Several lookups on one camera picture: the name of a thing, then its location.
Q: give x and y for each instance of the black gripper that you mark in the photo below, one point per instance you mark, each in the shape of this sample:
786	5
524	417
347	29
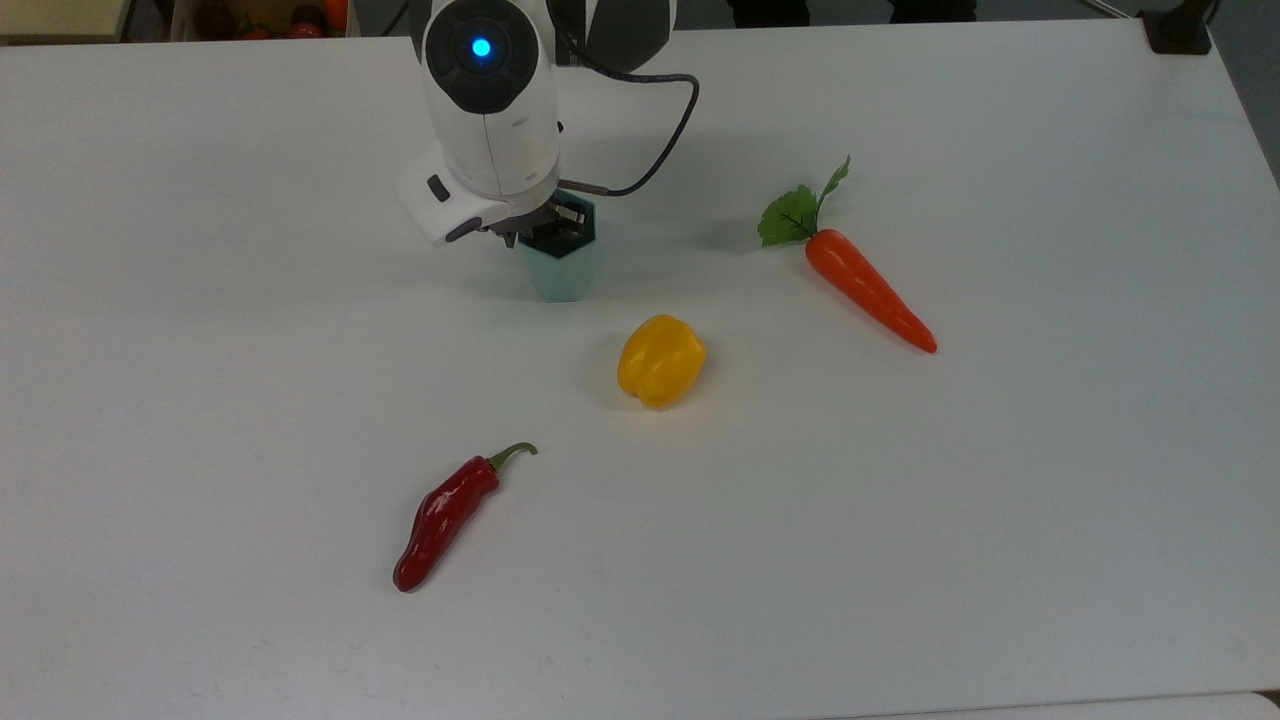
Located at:
530	222

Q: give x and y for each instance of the light blue hexagonal mug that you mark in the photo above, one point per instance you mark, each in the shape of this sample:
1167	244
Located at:
560	280

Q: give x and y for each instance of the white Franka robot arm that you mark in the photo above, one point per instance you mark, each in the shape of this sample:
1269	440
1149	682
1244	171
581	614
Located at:
490	120

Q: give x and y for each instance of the yellow toy bell pepper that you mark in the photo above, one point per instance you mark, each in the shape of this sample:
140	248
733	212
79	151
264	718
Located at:
660	360

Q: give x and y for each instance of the black rounded floor object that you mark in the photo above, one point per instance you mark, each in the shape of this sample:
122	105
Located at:
770	10
932	8

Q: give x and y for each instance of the orange toy fruit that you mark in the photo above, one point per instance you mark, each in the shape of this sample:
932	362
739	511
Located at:
337	12

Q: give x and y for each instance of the red toy chili pepper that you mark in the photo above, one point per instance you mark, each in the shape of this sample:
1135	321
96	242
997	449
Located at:
445	515

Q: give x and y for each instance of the orange toy carrot with leaves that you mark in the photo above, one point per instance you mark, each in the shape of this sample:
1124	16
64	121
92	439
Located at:
860	285

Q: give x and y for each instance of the red toy fruit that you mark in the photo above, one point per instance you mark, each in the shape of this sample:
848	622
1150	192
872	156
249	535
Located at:
305	28

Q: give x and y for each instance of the tan wooden box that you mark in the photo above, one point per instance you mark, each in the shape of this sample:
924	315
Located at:
60	15

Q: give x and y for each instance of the black stand base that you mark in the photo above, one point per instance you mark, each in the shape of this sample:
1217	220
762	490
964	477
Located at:
1180	30

